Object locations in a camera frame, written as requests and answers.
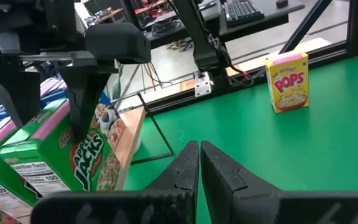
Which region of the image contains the green table mat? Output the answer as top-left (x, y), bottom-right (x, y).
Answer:
top-left (122, 55), bottom-right (358, 224)

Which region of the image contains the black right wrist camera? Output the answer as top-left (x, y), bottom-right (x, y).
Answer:
top-left (85, 21), bottom-right (152, 65)

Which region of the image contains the coil of black cable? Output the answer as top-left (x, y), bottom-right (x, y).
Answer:
top-left (150, 17), bottom-right (185, 37)

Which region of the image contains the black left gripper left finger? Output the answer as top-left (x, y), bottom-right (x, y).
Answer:
top-left (144, 140), bottom-right (200, 191)

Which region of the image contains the yellow Corn Pops cereal box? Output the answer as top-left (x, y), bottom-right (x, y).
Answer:
top-left (265, 51), bottom-right (310, 114)

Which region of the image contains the black metal table frame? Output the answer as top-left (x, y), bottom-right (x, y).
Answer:
top-left (113, 0), bottom-right (358, 118)

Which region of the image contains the wooden shelf with black legs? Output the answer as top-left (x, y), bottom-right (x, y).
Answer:
top-left (113, 92), bottom-right (174, 192)

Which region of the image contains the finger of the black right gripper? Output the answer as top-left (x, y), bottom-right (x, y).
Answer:
top-left (57, 68), bottom-right (111, 143)
top-left (0, 71), bottom-right (40, 128)

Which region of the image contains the grey desk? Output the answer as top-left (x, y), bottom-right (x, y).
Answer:
top-left (219, 0), bottom-right (306, 43)

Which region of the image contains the black backlit keyboard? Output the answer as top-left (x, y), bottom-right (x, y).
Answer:
top-left (224, 0), bottom-right (265, 28)

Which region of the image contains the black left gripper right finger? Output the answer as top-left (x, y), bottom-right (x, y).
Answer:
top-left (200, 140), bottom-right (282, 224)

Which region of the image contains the white metal bracket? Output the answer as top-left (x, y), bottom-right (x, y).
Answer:
top-left (194, 71), bottom-right (213, 98)

